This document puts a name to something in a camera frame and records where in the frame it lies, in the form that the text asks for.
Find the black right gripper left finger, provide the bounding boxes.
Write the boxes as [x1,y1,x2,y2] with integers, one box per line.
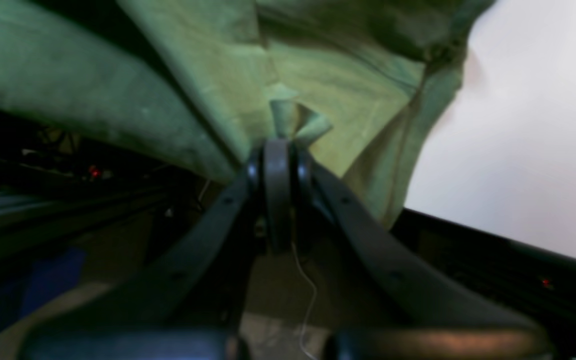
[18,139,293,360]

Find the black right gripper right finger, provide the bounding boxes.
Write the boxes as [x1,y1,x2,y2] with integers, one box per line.
[295,149,553,360]

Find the green t-shirt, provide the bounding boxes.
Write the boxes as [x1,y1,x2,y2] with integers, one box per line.
[0,0,494,228]

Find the blue plastic box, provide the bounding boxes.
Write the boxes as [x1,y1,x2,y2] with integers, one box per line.
[0,247,87,333]

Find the black power strip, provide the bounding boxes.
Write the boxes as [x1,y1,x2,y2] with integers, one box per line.
[0,148,171,195]

